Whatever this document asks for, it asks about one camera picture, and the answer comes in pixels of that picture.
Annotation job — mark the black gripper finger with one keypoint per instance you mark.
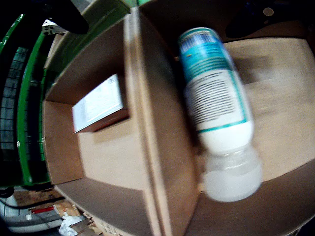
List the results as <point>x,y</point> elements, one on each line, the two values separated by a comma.
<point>270,12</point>
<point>66,17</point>

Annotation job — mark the white bottle with teal label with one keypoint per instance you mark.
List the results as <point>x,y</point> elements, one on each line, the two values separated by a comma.
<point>216,98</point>

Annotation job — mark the flat white pink box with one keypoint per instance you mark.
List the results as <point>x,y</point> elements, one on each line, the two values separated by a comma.
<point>98,105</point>

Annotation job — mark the empty open cardboard box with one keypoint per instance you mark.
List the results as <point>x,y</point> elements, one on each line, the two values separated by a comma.
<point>283,123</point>

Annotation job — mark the crumpled white plastic bag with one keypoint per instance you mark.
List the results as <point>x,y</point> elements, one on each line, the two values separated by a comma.
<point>69,226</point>

